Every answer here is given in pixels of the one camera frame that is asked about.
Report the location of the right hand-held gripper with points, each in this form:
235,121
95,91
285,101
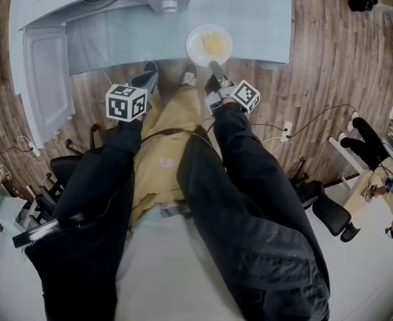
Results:
246,95

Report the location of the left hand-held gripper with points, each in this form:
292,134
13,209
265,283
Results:
122,104

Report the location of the yellow noodles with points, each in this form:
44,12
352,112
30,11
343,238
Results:
213,43

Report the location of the white round plate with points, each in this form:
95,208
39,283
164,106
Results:
194,50

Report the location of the person's left forearm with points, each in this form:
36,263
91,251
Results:
92,179

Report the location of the person's right forearm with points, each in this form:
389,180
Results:
243,166

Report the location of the person's left shoe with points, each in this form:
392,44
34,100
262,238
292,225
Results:
150,67

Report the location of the person's shoe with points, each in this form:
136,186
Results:
150,67
189,75

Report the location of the person's right shoe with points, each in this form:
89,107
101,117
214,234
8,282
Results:
189,75

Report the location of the person's yellow trousers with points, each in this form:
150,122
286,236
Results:
169,159

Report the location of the white power strip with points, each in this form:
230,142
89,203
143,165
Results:
286,130
33,147

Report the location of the black office chair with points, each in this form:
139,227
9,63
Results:
330,212
62,176

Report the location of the person's white shirt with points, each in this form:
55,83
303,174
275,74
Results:
169,273

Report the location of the white table frame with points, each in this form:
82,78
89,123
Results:
347,160

